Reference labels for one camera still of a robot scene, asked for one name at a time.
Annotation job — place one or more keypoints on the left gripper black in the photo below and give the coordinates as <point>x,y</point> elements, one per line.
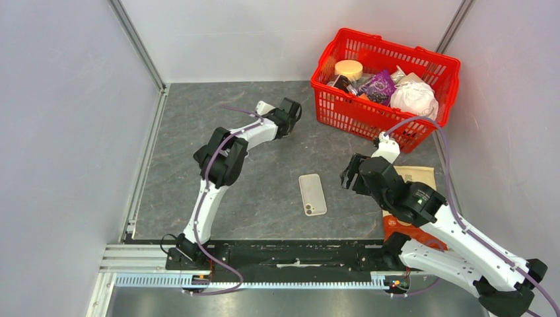
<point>292,124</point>

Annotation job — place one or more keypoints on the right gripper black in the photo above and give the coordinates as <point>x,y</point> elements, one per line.
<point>351,168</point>

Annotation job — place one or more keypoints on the beige phone case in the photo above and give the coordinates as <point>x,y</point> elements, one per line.
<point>312,194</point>

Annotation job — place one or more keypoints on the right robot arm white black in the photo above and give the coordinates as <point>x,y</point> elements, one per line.
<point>502,282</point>

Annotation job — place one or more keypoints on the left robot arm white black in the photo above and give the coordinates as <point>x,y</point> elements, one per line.
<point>221,161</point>

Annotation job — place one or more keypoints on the cassava chips bag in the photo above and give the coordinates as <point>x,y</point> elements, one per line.
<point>391,224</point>

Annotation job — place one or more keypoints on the yellow lid jar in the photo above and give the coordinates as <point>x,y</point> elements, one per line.
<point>351,69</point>

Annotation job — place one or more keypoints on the red plastic shopping basket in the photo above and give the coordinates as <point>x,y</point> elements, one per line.
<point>367,106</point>

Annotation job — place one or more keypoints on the purple snack packet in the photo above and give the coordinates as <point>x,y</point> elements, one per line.
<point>379,88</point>

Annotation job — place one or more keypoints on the white plastic bag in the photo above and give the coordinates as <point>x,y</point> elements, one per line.
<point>416,98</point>

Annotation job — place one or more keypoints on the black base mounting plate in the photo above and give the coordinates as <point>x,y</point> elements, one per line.
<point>290,261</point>

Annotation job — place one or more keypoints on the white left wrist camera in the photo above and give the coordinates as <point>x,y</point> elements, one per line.
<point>263,108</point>

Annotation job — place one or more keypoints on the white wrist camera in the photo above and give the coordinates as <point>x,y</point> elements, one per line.
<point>263,108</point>
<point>387,148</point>

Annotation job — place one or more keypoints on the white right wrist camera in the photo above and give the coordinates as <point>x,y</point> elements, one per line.
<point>387,148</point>

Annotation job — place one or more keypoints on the aluminium frame rail front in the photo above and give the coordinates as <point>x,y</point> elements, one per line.
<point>144,266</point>

